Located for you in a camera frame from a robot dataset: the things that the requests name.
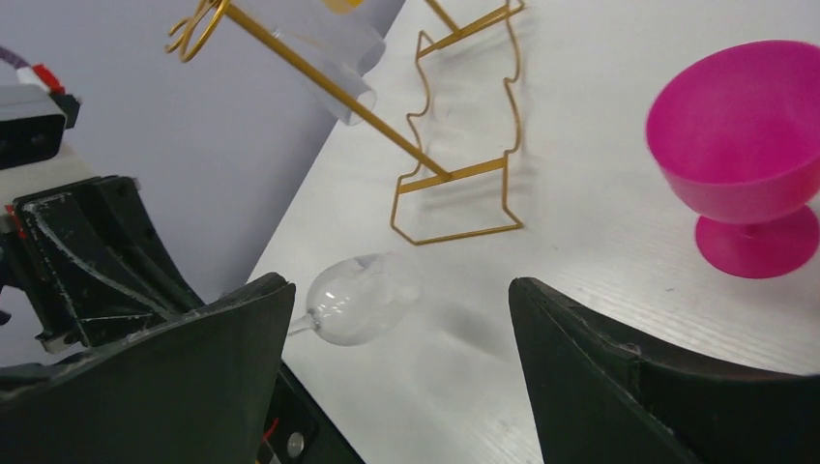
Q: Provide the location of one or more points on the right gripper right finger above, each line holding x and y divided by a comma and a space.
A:
604, 392

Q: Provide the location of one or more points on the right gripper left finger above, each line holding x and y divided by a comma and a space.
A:
195, 390

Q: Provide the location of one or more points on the yellow-orange plastic wine glass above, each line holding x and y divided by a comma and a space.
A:
342, 7

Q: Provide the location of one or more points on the magenta plastic wine glass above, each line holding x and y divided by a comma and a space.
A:
736, 136

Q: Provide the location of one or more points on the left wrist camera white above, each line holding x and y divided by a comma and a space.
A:
36, 112

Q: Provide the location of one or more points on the gold wire glass rack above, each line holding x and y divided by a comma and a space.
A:
448, 101

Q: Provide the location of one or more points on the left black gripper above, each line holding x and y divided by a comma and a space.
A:
91, 263

